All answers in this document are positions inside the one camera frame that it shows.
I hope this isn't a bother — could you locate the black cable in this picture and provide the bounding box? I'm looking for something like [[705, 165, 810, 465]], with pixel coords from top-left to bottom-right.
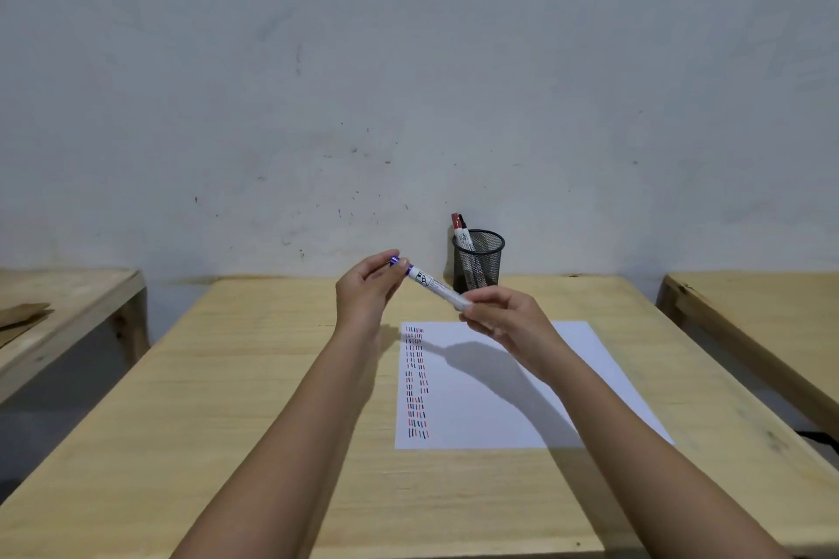
[[794, 429, 839, 455]]

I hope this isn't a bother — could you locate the black mesh pen holder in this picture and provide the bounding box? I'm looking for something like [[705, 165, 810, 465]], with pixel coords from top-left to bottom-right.
[[452, 229, 507, 294]]

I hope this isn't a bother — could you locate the person's left forearm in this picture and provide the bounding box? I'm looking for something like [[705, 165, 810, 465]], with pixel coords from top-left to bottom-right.
[[169, 326, 383, 559]]

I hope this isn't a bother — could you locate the brown cardboard piece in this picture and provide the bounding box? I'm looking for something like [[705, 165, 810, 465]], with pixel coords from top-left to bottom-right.
[[0, 302, 53, 349]]

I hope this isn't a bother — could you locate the person's right hand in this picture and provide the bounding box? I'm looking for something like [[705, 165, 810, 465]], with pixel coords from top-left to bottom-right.
[[458, 285, 575, 383]]

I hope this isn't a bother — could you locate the white paper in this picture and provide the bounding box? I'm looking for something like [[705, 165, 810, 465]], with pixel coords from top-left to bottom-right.
[[395, 321, 675, 451]]

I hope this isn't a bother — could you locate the person's right forearm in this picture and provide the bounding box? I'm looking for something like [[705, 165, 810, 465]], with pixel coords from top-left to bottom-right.
[[537, 347, 794, 559]]

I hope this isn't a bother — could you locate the red marker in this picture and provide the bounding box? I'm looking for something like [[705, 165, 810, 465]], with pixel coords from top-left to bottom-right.
[[450, 213, 489, 291]]

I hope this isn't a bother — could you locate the blue marker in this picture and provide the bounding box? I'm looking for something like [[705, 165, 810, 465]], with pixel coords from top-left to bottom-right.
[[388, 254, 475, 312]]

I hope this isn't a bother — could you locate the light wooden side table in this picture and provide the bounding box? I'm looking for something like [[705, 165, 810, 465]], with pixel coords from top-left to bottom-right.
[[656, 271, 839, 442], [0, 268, 150, 406]]

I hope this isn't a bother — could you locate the person's left hand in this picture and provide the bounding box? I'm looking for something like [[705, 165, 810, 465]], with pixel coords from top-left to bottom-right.
[[335, 249, 411, 343]]

